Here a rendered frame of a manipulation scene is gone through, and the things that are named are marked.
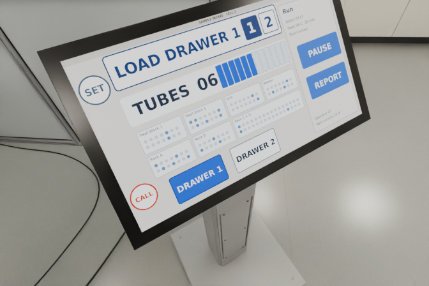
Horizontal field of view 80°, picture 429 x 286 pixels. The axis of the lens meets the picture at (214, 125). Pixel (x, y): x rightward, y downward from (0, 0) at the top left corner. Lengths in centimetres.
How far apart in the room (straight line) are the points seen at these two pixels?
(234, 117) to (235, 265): 102
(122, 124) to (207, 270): 107
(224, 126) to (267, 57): 14
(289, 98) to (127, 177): 30
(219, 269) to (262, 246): 23
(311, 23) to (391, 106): 181
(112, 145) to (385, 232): 147
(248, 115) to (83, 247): 132
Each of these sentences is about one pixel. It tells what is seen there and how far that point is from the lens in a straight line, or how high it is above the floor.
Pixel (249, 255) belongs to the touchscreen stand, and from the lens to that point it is 138.
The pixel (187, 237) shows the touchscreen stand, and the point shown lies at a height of 4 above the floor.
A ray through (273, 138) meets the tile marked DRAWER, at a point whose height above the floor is 101.
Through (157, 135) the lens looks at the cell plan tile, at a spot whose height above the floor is 108.
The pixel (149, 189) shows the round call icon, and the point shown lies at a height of 102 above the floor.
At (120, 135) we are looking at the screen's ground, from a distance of 39.
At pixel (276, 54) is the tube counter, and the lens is 48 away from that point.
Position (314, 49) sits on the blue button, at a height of 110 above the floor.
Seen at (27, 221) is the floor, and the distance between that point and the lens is 185.
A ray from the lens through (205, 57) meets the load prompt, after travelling 42.
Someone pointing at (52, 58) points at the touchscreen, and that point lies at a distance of 40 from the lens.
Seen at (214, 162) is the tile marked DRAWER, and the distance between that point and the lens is 42.
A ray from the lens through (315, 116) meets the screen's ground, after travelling 52.
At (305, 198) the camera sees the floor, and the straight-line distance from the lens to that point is 158.
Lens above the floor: 137
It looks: 48 degrees down
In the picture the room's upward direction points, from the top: 4 degrees counter-clockwise
